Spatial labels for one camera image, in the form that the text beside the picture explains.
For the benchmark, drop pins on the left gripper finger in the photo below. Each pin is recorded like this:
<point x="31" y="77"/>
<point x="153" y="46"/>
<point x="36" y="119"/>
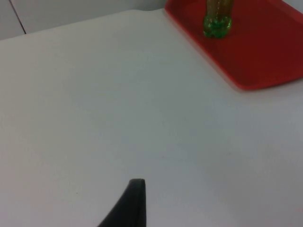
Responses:
<point x="132" y="208"/>

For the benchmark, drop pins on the red tray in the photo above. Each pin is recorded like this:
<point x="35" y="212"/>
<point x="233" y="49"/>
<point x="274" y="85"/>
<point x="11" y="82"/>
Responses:
<point x="260" y="52"/>

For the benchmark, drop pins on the green plastic bottle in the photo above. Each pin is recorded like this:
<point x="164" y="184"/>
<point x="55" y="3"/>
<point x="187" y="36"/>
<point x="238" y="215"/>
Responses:
<point x="216" y="26"/>

